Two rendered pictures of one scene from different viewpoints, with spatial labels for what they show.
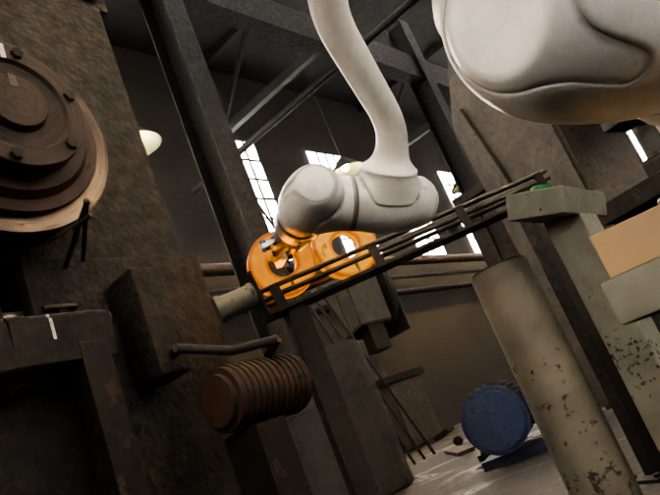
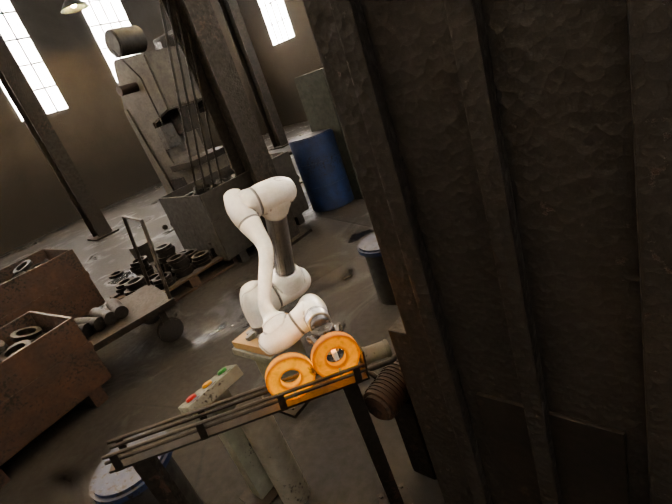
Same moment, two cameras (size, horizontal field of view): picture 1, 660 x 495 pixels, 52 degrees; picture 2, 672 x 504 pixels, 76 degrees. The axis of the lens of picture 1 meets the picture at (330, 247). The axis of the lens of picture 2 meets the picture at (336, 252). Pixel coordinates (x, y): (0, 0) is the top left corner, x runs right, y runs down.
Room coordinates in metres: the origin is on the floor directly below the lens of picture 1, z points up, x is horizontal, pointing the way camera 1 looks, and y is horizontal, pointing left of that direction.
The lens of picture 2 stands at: (2.54, 0.44, 1.53)
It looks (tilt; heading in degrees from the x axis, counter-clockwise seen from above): 23 degrees down; 191
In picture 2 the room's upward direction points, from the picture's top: 20 degrees counter-clockwise
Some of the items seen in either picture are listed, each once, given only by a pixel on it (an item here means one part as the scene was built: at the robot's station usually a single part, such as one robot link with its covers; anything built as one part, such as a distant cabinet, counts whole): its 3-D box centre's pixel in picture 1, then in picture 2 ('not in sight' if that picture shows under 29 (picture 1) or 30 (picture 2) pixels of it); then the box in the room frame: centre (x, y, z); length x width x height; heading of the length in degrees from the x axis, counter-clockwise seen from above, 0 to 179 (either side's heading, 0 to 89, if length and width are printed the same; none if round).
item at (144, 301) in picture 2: not in sight; (89, 308); (-0.14, -2.01, 0.48); 1.18 x 0.65 x 0.96; 134
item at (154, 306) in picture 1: (147, 327); not in sight; (1.36, 0.42, 0.68); 0.11 x 0.08 x 0.24; 54
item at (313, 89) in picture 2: not in sight; (347, 130); (-2.79, 0.04, 0.75); 0.70 x 0.48 x 1.50; 144
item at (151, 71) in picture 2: not in sight; (181, 123); (-3.92, -2.36, 1.42); 1.43 x 1.22 x 2.85; 59
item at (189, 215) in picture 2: not in sight; (237, 206); (-2.07, -1.35, 0.43); 1.23 x 0.93 x 0.87; 142
